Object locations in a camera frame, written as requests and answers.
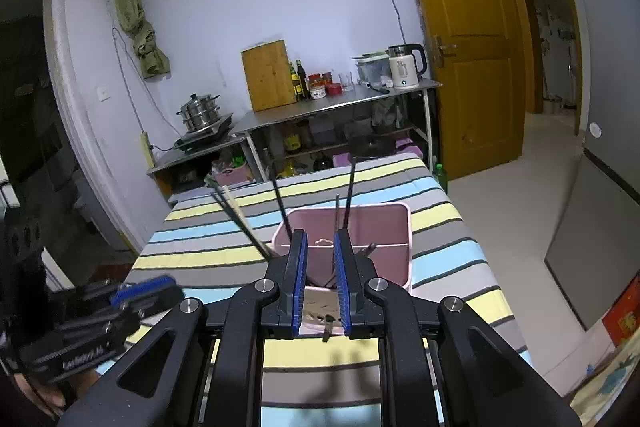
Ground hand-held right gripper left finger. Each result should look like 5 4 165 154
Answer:
60 228 308 427

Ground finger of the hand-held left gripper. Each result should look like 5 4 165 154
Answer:
60 289 185 344
75 275 177 313

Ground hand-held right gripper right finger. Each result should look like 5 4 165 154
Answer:
332 228 583 427

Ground pink plastic utensil basket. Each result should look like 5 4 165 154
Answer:
270 202 414 339

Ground black chopstick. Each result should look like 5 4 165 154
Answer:
204 179 271 260
204 176 273 260
272 179 296 240
342 156 359 230

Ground person's left hand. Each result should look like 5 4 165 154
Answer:
12 368 99 419

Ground striped cloth cover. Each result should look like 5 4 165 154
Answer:
95 157 531 427

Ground low metal shelf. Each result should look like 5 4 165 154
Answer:
146 134 249 204

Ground dark round pan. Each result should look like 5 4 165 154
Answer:
346 136 396 158

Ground black induction cooker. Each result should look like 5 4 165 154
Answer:
174 113 236 153

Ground grey cloth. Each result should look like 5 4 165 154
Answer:
372 99 402 134

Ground metal counter shelf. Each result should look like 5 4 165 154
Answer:
232 77 444 184

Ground stainless steamer pot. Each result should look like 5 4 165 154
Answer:
177 93 221 130

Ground dark glass bottle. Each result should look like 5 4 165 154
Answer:
296 59 310 100

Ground wooden cutting board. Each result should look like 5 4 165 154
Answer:
241 39 297 112

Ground clear plastic container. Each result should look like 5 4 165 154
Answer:
356 52 394 89

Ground white electric kettle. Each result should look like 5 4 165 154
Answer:
387 43 427 90

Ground green curtain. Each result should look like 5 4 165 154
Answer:
111 0 171 80

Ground yellow wooden door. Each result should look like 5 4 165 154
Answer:
387 0 527 180

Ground pale printed cloth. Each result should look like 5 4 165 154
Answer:
570 337 640 414

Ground red cardboard box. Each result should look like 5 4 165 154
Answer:
601 272 640 349

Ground grey refrigerator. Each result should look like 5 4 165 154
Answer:
544 0 640 334

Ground thin grey wall cable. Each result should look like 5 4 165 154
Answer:
112 27 147 134

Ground metal door handle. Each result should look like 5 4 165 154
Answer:
429 34 459 68

